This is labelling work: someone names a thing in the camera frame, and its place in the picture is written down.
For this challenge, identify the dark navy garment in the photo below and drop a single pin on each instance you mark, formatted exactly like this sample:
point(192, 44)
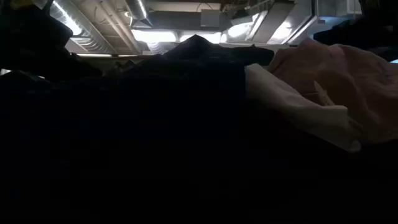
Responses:
point(140, 130)

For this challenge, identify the black garment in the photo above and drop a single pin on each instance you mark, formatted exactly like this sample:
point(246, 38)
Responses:
point(211, 49)

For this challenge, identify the plain white garment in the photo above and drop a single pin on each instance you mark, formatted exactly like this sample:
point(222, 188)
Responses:
point(295, 102)

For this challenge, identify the pink garment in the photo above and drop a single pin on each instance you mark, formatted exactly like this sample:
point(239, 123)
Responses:
point(357, 84)

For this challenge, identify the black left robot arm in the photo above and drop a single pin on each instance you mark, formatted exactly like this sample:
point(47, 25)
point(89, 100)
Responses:
point(31, 37)

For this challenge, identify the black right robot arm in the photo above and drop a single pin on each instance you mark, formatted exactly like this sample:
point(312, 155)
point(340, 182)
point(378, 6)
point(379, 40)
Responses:
point(367, 28)

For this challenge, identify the bright ceiling light panel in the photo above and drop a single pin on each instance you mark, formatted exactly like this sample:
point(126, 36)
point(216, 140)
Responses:
point(154, 35)
point(214, 38)

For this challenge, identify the grey ceiling junction box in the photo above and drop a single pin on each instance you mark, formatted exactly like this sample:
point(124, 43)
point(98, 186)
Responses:
point(210, 17)

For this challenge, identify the small round silver duct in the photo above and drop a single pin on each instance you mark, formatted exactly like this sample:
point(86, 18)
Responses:
point(140, 11)

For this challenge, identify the rectangular silver ceiling duct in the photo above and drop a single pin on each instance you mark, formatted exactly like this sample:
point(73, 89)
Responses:
point(280, 25)

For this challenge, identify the large ribbed silver duct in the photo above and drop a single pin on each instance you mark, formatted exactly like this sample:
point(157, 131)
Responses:
point(81, 28)

